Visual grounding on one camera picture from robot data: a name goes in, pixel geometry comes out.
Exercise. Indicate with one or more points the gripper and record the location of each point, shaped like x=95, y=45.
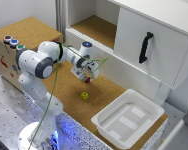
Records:
x=81, y=71

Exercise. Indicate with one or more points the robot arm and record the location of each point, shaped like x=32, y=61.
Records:
x=37, y=65

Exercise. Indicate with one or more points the yellow block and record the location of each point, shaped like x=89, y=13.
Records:
x=84, y=95

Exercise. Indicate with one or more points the white cabinet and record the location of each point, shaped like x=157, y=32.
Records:
x=134, y=36

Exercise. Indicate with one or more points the green button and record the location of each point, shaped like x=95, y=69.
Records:
x=20, y=47

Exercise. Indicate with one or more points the white plastic box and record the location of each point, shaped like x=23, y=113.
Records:
x=129, y=118

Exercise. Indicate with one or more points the blue button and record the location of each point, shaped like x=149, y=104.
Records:
x=14, y=42

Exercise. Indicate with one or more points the white sliding door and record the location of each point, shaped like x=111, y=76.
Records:
x=150, y=46

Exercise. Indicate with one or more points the red button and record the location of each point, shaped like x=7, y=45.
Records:
x=7, y=39

